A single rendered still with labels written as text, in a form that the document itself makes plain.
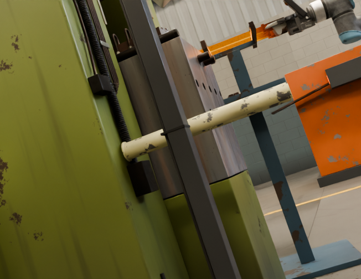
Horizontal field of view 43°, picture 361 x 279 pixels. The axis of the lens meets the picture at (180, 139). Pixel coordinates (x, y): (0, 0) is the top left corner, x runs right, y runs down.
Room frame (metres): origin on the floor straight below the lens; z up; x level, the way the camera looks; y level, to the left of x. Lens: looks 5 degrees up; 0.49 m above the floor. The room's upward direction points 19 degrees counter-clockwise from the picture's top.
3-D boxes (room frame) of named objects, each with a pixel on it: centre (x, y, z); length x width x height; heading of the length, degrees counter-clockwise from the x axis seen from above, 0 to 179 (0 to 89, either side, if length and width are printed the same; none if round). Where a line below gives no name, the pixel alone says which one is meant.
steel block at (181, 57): (1.60, 0.12, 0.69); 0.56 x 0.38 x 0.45; 74
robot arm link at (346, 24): (1.92, -0.83, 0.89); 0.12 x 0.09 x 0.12; 108
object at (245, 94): (2.00, -0.34, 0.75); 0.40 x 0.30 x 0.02; 171
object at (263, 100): (1.13, -0.07, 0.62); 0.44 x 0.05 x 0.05; 74
